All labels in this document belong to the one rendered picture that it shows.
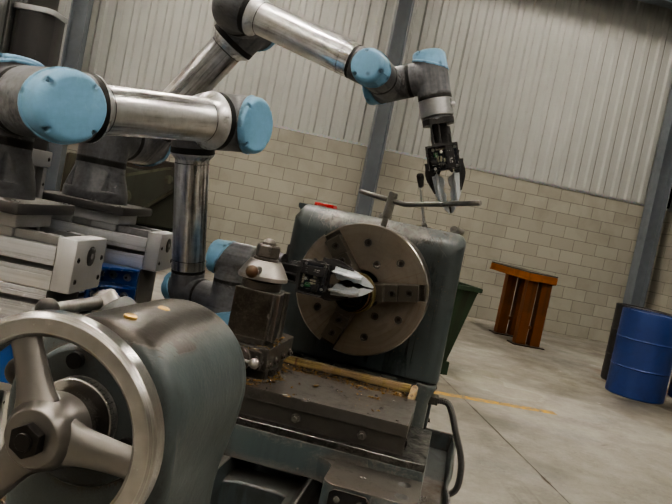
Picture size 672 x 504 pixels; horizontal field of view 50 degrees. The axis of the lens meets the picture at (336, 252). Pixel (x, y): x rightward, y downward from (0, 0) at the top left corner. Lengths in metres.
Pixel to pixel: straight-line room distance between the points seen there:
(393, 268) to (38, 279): 0.80
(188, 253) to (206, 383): 1.11
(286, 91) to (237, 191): 1.77
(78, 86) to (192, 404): 0.78
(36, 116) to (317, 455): 0.66
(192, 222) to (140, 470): 1.20
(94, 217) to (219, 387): 1.23
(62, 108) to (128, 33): 10.90
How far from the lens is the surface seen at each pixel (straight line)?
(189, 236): 1.62
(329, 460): 1.06
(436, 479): 2.22
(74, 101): 1.21
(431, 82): 1.63
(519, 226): 12.37
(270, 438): 1.08
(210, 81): 1.85
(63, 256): 1.25
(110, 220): 1.75
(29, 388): 0.47
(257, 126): 1.48
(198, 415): 0.52
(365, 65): 1.52
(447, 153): 1.60
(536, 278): 9.94
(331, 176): 11.65
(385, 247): 1.68
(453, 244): 1.84
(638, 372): 7.91
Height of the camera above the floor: 1.24
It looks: 3 degrees down
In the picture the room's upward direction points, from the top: 11 degrees clockwise
